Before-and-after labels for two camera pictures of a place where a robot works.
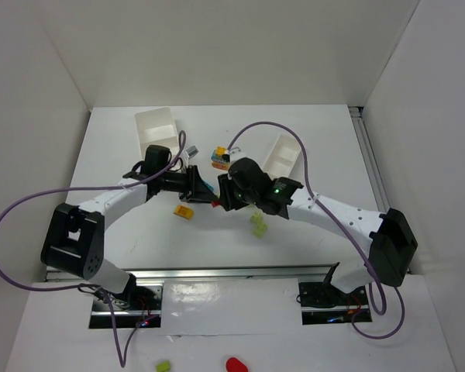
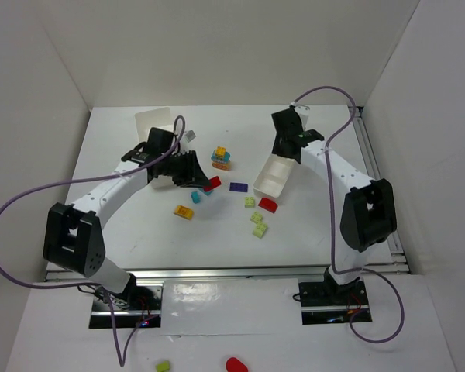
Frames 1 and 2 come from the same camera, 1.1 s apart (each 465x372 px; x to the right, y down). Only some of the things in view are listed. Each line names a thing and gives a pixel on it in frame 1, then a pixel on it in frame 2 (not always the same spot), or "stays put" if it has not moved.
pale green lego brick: (260, 230) stays put
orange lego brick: (184, 211) stays put
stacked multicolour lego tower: (220, 158) stays put
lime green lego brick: (257, 218) stays put
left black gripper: (193, 183) -> (182, 168)
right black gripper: (225, 192) -> (281, 126)
